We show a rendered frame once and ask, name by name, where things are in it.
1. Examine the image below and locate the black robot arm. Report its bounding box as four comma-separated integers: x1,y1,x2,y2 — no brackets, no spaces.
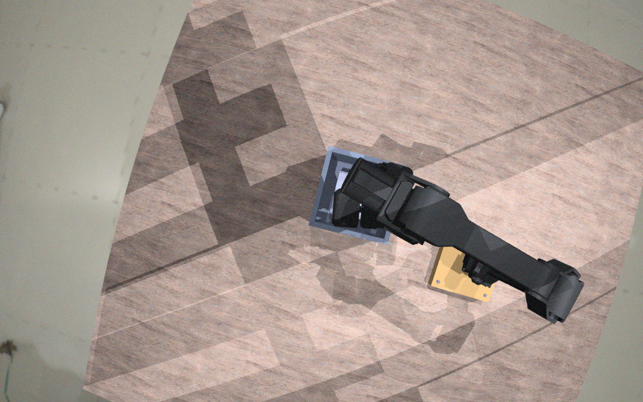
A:
340,157,584,324

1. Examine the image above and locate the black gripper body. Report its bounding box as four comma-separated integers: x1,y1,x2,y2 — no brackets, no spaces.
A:
332,188,385,229

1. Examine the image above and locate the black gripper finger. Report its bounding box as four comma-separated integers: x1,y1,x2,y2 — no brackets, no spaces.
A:
360,213,376,229

